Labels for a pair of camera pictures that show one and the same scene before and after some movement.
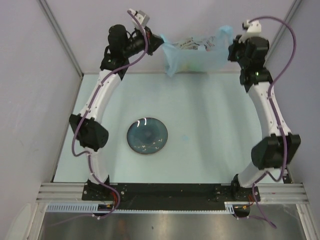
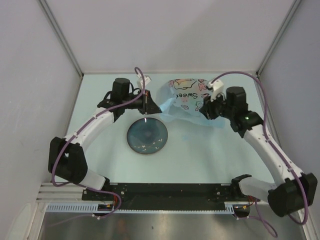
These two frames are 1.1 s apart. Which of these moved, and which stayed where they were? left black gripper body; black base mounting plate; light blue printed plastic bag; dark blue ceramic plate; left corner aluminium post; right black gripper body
Moved: left black gripper body; right black gripper body; light blue printed plastic bag
Stayed: black base mounting plate; left corner aluminium post; dark blue ceramic plate
